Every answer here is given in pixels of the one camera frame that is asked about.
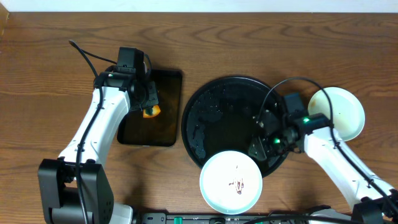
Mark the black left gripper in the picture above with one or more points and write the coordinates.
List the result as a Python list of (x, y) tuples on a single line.
[(150, 99)]

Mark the orange green scrubbing sponge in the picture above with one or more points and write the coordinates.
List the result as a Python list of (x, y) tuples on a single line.
[(151, 112)]

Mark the black rectangular tray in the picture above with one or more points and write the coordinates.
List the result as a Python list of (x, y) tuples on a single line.
[(162, 129)]

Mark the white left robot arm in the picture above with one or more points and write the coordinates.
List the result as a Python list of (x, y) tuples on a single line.
[(74, 187)]

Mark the mint plate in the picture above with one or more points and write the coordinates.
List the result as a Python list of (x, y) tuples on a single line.
[(348, 113), (230, 182)]

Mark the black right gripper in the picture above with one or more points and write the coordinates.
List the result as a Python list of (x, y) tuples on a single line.
[(260, 142)]

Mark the black round tray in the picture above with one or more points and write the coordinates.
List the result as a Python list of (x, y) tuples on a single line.
[(222, 115)]

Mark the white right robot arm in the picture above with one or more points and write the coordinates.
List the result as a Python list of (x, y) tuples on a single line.
[(370, 198)]

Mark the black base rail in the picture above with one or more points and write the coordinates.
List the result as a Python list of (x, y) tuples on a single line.
[(163, 218)]

